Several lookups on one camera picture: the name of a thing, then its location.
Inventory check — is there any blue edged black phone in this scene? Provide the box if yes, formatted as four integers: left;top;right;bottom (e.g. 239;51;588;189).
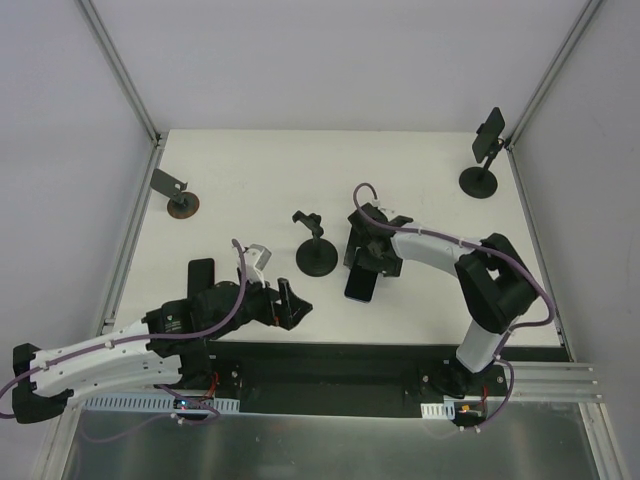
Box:
344;264;379;303

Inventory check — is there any black clamp phone stand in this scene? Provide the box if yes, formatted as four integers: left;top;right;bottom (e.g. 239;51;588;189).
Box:
292;211;338;278

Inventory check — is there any black round base phone stand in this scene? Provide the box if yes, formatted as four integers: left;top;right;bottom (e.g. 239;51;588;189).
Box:
458;139;503;199

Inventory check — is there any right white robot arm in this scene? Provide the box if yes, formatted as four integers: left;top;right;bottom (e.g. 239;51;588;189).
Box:
344;203;539;395

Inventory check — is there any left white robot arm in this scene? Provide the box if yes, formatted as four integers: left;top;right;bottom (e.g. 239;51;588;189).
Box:
2;278;313;424

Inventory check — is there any black phone with red case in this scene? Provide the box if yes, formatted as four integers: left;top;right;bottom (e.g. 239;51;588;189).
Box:
187;258;215;298

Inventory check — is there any brown base phone stand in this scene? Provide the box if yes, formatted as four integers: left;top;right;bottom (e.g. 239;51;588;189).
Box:
150;168;200;220

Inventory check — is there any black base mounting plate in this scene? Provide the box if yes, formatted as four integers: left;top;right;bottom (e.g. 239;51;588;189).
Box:
154;339;521;416

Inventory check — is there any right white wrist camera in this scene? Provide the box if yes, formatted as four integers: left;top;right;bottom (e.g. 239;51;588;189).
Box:
371;198;395;215

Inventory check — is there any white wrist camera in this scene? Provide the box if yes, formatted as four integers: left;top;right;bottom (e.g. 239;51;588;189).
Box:
371;198;395;215
237;244;272;287

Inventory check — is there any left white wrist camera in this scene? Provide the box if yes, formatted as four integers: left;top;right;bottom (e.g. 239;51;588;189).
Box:
237;244;272;287

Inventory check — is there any right white cable duct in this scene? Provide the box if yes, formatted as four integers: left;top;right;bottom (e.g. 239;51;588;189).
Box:
420;400;487;421

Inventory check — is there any white cable duct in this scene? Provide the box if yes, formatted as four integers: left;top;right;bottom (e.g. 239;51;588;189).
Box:
84;393;240;415
420;400;487;421

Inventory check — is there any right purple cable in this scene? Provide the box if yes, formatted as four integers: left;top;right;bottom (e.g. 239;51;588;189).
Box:
352;182;557;434

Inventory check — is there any purple cable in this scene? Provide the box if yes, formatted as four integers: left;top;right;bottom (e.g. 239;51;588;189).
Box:
0;238;249;431
352;182;557;434

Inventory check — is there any left white cable duct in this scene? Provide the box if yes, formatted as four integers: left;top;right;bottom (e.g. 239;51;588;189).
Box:
84;393;240;415

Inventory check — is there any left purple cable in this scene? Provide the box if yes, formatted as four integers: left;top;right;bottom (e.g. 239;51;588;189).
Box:
0;238;249;431

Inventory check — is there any left aluminium frame post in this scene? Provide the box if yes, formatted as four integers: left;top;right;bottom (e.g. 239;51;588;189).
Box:
74;0;162;145

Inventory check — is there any aluminium frame post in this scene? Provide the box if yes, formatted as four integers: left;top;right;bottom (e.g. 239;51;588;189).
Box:
74;0;162;145
505;0;606;151

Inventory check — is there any right aluminium frame post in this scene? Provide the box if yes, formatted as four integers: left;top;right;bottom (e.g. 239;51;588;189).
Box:
505;0;606;151

